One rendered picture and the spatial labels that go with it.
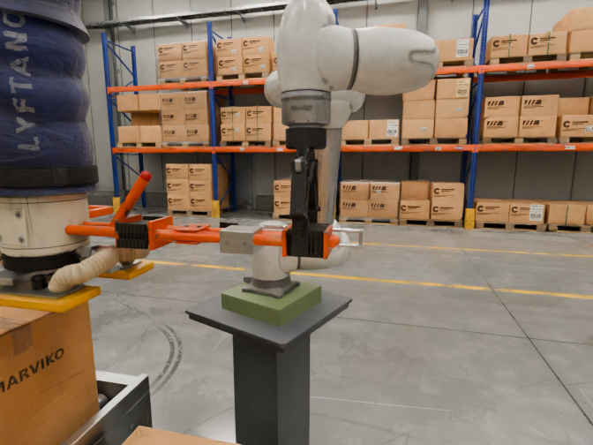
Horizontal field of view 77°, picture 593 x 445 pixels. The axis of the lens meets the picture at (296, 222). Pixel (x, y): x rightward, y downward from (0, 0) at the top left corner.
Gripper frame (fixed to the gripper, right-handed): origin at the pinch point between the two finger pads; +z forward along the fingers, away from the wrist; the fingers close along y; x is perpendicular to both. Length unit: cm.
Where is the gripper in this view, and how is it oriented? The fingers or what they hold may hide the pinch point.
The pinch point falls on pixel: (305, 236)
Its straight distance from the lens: 71.0
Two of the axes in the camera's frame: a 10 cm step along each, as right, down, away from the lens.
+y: -2.2, 1.6, -9.6
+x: 9.7, 0.4, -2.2
